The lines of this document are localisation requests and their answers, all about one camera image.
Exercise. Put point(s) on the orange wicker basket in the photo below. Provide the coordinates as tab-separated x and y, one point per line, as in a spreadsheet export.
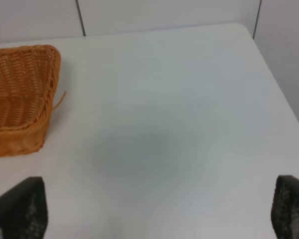
29	78

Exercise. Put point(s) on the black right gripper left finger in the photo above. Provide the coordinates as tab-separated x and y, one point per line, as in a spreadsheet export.
23	210

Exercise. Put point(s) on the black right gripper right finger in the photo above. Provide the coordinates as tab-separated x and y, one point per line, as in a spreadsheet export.
285	208

